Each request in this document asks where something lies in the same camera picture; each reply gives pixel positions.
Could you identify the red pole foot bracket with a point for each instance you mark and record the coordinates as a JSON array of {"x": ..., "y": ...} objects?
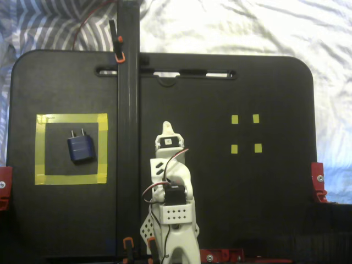
[{"x": 220, "y": 255}]

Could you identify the grey striped blanket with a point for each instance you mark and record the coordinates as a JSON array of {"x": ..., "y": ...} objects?
[{"x": 41, "y": 27}]

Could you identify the white bed sheet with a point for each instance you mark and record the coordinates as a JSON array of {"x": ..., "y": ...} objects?
[{"x": 247, "y": 27}]

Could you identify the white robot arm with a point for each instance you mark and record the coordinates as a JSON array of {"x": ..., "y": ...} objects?
[{"x": 176, "y": 176}]

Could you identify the yellow tape square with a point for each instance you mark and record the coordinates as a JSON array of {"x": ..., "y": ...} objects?
[{"x": 71, "y": 180}]

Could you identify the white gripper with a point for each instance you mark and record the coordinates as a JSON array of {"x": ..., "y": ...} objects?
[{"x": 168, "y": 143}]

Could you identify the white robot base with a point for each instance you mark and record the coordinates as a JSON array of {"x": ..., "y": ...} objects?
[{"x": 147, "y": 229}]

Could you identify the blue white charger plug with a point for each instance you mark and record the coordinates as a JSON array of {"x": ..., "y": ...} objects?
[{"x": 81, "y": 149}]

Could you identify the black curved backdrop sheet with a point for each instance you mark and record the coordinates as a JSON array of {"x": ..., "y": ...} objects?
[{"x": 335, "y": 233}]

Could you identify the orange black spring clamp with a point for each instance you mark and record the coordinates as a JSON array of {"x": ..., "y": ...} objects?
[
  {"x": 118, "y": 46},
  {"x": 128, "y": 247},
  {"x": 152, "y": 247}
]

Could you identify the red corner bracket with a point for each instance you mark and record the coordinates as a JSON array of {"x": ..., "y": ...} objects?
[
  {"x": 5, "y": 187},
  {"x": 319, "y": 181}
]

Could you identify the black flat bar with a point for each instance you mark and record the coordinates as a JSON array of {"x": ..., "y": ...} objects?
[{"x": 128, "y": 137}]

